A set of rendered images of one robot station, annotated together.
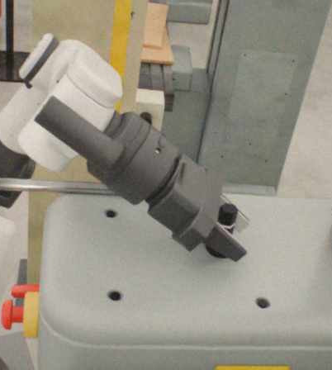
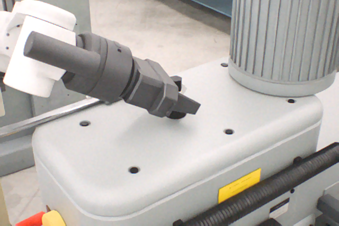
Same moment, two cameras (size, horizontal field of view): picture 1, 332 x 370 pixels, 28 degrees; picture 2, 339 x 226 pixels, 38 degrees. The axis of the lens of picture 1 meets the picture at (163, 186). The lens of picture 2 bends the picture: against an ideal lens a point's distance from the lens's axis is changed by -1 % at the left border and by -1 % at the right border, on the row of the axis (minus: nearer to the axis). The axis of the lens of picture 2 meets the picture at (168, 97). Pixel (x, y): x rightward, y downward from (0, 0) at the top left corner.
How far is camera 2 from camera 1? 0.24 m
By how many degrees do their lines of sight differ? 22
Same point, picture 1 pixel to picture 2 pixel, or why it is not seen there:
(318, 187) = not seen: hidden behind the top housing
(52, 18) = not seen: outside the picture
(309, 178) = not seen: hidden behind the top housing
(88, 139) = (75, 54)
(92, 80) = (55, 11)
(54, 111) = (42, 41)
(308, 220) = (213, 76)
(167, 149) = (123, 48)
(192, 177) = (143, 65)
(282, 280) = (228, 114)
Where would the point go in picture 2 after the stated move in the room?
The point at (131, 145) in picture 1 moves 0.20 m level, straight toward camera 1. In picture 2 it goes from (101, 52) to (172, 121)
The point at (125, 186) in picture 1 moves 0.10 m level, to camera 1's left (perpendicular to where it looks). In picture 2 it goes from (106, 86) to (34, 101)
